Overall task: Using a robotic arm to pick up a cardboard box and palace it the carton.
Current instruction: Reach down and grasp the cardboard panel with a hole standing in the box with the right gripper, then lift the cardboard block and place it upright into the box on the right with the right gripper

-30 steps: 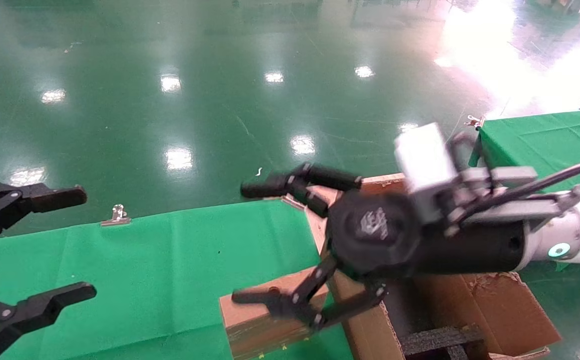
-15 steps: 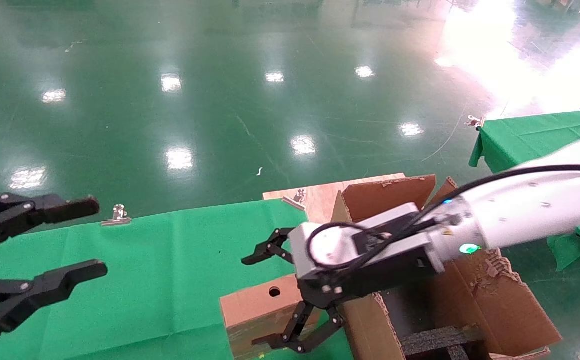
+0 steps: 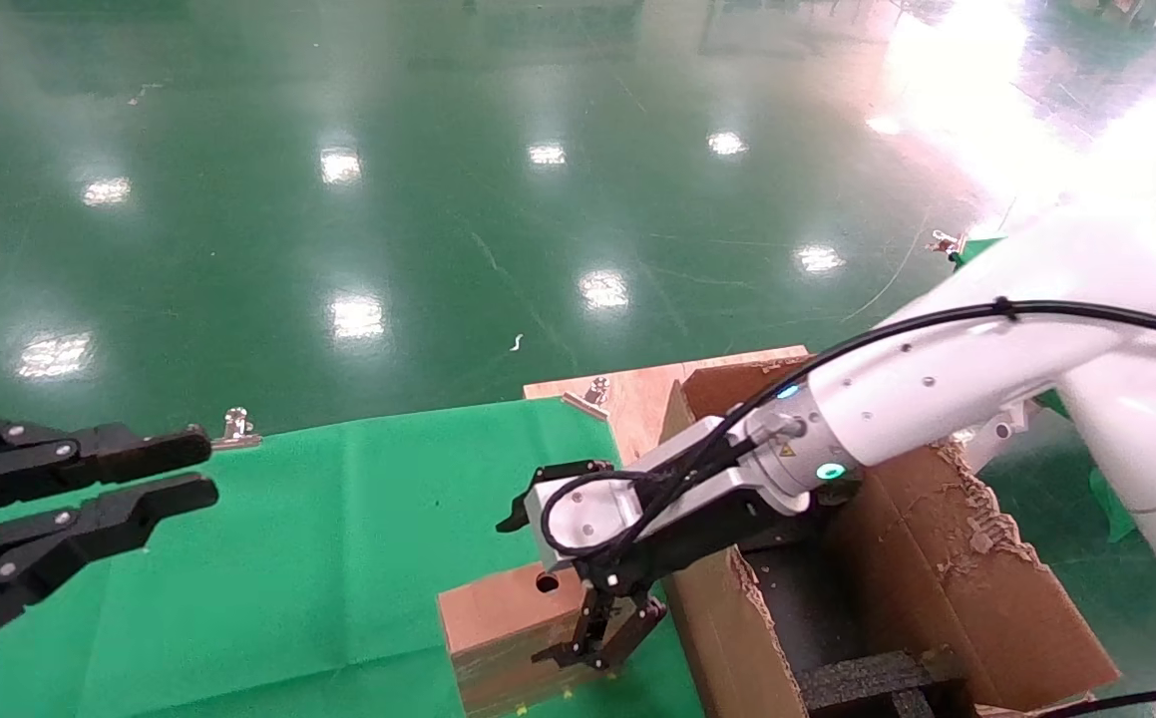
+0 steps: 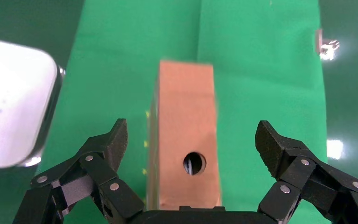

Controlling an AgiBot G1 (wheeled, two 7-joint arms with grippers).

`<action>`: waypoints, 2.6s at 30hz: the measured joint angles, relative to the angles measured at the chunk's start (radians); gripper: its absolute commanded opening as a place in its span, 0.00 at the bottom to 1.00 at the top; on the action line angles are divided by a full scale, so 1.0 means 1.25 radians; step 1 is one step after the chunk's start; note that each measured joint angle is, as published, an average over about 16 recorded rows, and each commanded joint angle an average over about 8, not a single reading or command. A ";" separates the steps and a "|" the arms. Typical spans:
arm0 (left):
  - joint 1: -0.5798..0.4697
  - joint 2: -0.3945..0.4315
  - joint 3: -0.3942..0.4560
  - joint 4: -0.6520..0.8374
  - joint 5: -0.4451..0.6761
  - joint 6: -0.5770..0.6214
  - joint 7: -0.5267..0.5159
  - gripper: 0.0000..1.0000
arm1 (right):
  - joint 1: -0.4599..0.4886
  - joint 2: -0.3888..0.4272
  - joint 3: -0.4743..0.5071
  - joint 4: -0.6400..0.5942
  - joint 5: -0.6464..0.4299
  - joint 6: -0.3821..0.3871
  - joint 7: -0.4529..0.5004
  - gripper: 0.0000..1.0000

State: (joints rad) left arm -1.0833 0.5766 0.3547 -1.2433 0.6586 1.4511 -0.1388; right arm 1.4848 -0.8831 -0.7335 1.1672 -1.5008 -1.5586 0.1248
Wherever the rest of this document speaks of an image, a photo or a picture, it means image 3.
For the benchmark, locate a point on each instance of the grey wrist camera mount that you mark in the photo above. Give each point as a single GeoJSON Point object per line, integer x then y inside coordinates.
{"type": "Point", "coordinates": [587, 519]}

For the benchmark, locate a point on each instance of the black foam insert bar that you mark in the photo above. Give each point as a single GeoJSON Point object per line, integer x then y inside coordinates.
{"type": "Point", "coordinates": [867, 683]}

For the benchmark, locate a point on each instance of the large green tablecloth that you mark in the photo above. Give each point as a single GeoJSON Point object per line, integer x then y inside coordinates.
{"type": "Point", "coordinates": [338, 548]}

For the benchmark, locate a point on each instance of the large torn cardboard carton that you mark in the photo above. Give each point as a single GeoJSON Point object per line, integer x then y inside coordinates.
{"type": "Point", "coordinates": [937, 568]}

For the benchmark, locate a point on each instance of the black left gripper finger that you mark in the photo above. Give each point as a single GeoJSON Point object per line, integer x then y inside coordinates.
{"type": "Point", "coordinates": [39, 459]}
{"type": "Point", "coordinates": [89, 529]}

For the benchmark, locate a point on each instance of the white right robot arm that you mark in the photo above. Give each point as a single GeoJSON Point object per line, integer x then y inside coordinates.
{"type": "Point", "coordinates": [1086, 379]}

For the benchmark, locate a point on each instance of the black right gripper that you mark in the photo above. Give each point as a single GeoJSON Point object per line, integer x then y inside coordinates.
{"type": "Point", "coordinates": [697, 534]}

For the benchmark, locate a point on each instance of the silver table clamp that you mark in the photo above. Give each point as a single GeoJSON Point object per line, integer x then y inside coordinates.
{"type": "Point", "coordinates": [1001, 434]}

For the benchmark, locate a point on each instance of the small brown cardboard box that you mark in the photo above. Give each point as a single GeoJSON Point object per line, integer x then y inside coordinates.
{"type": "Point", "coordinates": [498, 618]}

